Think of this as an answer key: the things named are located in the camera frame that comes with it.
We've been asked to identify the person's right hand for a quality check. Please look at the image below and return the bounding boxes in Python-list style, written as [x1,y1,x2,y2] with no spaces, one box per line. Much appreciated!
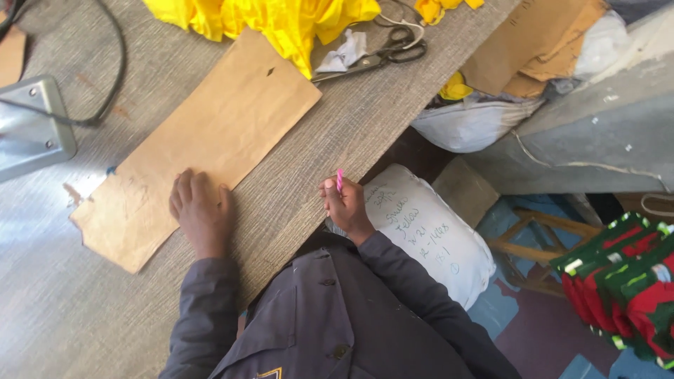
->
[317,177,377,246]

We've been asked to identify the person's left hand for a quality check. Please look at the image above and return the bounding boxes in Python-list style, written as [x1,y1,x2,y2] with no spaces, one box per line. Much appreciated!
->
[169,168,234,259]

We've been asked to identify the brown paper pattern piece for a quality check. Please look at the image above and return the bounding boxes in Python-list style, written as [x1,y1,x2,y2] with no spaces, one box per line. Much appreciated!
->
[69,27,323,275]

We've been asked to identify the white sack with handwriting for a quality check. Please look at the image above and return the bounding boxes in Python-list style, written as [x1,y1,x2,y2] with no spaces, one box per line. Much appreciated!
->
[325,163,497,311]

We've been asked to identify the person's grey jacket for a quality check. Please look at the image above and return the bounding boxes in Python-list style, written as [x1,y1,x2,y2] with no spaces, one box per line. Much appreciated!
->
[208,239,477,379]

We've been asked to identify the white fabric scrap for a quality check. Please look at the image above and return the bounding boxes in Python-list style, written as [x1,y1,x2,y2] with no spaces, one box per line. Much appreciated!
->
[314,28,368,73]

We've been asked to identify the black tailor scissors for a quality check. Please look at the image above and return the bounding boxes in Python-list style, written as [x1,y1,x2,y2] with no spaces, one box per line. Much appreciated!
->
[311,25,428,84]

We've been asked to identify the white bag of scraps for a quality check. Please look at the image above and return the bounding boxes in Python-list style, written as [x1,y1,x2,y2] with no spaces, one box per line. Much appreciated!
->
[410,91,546,154]

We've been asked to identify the yellow fabric scrap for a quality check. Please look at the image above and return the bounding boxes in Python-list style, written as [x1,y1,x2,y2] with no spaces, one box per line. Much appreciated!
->
[438,71,475,101]

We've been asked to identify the wooden stool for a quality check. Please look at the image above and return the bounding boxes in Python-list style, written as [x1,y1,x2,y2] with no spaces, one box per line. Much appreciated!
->
[485,206,603,299]

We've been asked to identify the small yellow fabric piece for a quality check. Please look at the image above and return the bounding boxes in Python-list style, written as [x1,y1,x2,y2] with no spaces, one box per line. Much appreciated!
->
[414,0,485,26]

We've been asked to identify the brown paper patterns pile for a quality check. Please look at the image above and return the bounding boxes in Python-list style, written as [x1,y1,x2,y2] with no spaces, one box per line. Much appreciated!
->
[459,0,612,100]

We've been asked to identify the grey metal machine base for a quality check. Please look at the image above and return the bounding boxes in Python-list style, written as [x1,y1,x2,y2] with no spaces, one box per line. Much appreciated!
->
[0,75,78,183]

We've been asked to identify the stack of red green garments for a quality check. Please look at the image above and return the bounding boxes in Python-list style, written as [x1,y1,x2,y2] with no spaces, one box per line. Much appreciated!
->
[549,212,674,370]

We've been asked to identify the brown paper sheet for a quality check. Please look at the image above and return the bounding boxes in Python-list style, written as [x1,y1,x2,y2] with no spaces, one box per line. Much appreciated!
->
[0,11,27,88]

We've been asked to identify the white cord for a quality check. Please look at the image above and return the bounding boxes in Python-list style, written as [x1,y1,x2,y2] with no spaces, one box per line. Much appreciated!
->
[375,14,425,51]

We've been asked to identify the black cable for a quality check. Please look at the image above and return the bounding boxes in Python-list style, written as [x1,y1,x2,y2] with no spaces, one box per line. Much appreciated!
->
[0,0,127,128]

